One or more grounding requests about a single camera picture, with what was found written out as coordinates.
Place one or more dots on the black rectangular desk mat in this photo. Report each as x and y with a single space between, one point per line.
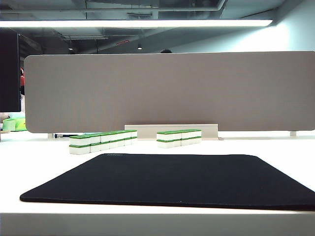
160 182

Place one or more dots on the white divider foot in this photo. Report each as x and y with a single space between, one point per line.
292 134
50 135

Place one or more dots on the green bag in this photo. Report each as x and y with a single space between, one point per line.
21 124

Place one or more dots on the dark-haired person head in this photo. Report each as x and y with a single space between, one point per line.
166 51

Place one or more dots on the person in red clothing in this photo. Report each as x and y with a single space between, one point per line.
22 81

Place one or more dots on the long ceiling light strip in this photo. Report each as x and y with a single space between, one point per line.
123 23

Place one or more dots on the grey fabric divider panel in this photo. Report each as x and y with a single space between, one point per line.
172 93

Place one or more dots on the black pen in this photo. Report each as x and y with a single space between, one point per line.
60 135

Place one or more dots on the green and white box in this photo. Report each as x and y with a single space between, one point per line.
8 125

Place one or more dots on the black monitor panel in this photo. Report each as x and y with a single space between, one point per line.
9 73

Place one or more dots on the red ceiling sign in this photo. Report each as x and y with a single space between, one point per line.
123 42

